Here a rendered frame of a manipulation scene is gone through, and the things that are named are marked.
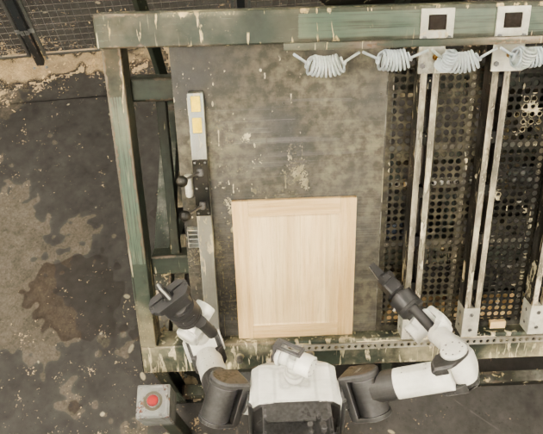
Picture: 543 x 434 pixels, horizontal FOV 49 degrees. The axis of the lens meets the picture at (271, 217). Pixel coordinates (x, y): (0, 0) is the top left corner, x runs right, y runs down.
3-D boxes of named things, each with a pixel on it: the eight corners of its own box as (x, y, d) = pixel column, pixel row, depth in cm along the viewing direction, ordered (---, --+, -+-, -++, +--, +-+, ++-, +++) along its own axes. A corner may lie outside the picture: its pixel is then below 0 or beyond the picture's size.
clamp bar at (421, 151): (391, 329, 230) (407, 367, 208) (412, 6, 184) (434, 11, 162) (417, 328, 230) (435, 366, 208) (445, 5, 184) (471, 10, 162)
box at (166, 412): (144, 426, 226) (134, 418, 210) (146, 394, 231) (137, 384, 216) (176, 424, 226) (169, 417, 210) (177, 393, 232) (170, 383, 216)
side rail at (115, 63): (145, 331, 234) (140, 347, 224) (108, 43, 191) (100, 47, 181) (160, 331, 234) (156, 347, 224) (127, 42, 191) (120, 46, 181)
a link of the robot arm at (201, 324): (184, 288, 176) (199, 303, 186) (165, 319, 173) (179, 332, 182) (215, 303, 171) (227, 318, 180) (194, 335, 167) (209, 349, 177)
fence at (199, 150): (207, 337, 229) (207, 343, 225) (188, 90, 192) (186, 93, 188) (220, 337, 229) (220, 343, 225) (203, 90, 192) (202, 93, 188)
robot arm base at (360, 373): (392, 405, 183) (392, 419, 172) (352, 414, 186) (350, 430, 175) (377, 358, 183) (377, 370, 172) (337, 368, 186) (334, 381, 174)
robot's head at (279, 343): (296, 378, 170) (297, 359, 166) (269, 367, 173) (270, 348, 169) (305, 363, 175) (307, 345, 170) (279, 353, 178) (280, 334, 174)
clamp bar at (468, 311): (450, 326, 231) (471, 364, 209) (484, 3, 184) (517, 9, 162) (475, 325, 231) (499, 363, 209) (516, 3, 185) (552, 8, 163)
